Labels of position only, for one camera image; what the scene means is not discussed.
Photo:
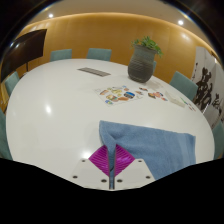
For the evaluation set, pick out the white calligraphy folding screen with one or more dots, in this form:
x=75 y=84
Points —
x=210 y=86

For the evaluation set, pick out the blue towel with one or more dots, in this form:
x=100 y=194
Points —
x=156 y=150

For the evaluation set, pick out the colourful sticker sheet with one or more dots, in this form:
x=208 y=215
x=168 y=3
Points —
x=116 y=95

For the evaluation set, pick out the white flat box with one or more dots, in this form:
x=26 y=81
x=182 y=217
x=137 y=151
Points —
x=175 y=99

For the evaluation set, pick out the grey ribbed pot with plant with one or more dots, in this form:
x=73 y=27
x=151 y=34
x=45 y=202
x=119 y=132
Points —
x=141 y=66

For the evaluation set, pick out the black flat screen monitor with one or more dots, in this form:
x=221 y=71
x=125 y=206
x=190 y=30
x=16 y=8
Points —
x=23 y=51

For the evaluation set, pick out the green marker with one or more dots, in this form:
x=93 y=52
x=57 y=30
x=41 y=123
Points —
x=184 y=100

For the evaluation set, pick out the loose colourful stickers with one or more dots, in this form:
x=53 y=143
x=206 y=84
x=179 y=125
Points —
x=155 y=94

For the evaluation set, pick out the round ceiling lights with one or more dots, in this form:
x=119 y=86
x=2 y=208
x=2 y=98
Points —
x=180 y=22

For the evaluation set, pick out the teal chairs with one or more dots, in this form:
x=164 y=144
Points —
x=99 y=53

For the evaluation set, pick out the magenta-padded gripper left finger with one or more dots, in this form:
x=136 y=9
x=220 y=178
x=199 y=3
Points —
x=99 y=160

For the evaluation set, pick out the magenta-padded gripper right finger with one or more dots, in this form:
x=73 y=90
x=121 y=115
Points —
x=124 y=160

